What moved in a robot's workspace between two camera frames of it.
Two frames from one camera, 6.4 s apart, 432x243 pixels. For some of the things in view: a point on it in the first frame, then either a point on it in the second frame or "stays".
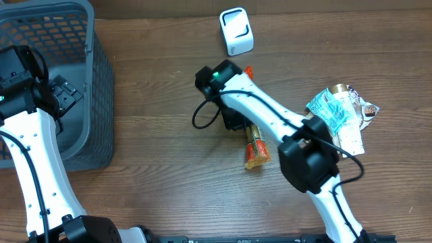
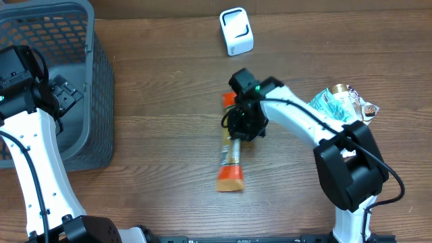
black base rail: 370,239 stays
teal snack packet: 328,109 stays
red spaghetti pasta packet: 258,148 to 230,176
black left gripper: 63,88 stays
